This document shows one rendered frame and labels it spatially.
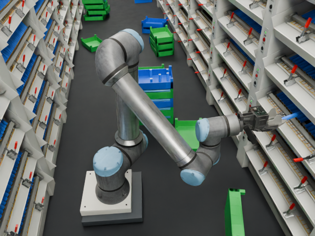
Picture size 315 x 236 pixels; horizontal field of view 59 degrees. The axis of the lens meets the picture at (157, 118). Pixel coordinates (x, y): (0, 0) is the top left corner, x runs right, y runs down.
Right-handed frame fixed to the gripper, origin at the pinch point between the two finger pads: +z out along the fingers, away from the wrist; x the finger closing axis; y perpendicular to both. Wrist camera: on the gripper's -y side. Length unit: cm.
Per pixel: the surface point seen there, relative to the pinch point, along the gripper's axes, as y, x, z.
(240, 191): -40.1, -3.6, -15.5
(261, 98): -7.4, 27.0, 5.1
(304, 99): 11.4, -2.9, 5.4
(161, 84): -23, 80, -40
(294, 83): 12.4, 7.9, 7.3
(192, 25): -18, 167, 6
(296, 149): -8.3, -9.8, 2.6
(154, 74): -26, 100, -42
